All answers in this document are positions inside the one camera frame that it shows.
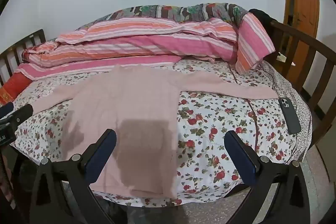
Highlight red pillow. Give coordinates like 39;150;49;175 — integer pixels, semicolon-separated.
0;72;33;106

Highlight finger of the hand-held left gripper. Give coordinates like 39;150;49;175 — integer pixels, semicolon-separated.
0;104;34;128
0;103;14;119

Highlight pink orange striped quilt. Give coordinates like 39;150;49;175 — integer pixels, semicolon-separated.
14;13;276;81

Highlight pink knit sweater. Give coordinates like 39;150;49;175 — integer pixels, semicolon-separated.
33;64;279;199

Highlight dark floral patchwork quilt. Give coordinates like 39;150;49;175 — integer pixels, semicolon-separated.
76;3;250;30

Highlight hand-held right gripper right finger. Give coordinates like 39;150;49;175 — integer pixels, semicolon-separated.
224;130;311;224

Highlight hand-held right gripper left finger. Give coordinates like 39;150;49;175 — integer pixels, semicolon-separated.
29;129;117;224

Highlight thin black cable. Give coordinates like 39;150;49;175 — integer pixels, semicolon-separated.
261;63;280;94

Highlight small white object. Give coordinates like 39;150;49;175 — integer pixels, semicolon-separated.
276;52;296;66

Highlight white red floral bed sheet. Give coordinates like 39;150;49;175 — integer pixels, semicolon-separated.
10;59;313;207

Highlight black garment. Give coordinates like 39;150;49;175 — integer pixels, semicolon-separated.
248;8;277;30

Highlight dark wooden headboard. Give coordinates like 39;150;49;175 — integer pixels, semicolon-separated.
0;29;47;86

